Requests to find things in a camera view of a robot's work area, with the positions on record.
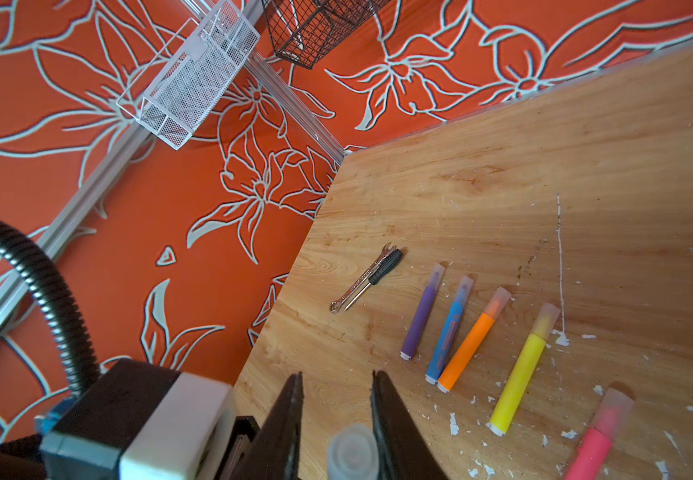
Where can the black handled screwdriver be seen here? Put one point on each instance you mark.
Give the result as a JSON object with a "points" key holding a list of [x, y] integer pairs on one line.
{"points": [[387, 263]]}

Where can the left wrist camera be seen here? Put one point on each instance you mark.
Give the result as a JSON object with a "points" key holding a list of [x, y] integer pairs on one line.
{"points": [[141, 421]]}

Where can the black wire basket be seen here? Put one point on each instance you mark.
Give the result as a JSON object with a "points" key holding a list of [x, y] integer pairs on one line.
{"points": [[303, 32]]}

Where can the blue highlighter pen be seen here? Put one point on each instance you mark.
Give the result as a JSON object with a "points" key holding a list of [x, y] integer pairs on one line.
{"points": [[445, 340]]}

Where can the white mesh basket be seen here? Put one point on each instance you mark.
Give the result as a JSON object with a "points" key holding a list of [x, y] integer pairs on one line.
{"points": [[174, 93]]}

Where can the yellow highlighter pen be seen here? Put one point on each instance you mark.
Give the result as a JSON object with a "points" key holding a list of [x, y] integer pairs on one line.
{"points": [[523, 369]]}

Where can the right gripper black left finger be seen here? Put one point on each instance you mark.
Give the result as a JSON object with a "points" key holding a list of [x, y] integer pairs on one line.
{"points": [[275, 451]]}

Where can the purple highlighter pen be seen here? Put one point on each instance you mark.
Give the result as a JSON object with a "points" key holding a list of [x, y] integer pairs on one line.
{"points": [[422, 313]]}

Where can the orange highlighter pen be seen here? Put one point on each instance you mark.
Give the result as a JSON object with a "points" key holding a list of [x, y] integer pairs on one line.
{"points": [[473, 340]]}

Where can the pink highlighter pen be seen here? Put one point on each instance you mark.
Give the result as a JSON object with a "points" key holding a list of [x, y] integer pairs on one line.
{"points": [[599, 437]]}

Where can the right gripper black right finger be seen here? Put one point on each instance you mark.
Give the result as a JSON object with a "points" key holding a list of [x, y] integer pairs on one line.
{"points": [[402, 452]]}

